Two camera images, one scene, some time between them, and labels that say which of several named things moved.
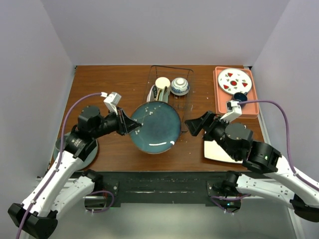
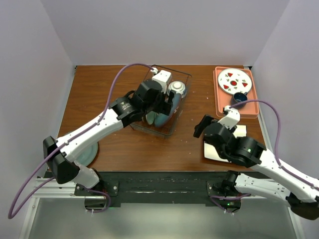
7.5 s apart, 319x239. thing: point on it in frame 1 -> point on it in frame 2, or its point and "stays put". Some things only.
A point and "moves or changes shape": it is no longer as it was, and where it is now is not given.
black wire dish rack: (182, 103) -> (157, 122)
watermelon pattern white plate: (232, 81) stays put
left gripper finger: (129, 124) -> (172, 93)
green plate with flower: (165, 94) moves or changes shape
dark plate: (161, 127) moves or changes shape
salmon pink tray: (249, 110) stays put
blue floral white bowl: (179, 86) stays put
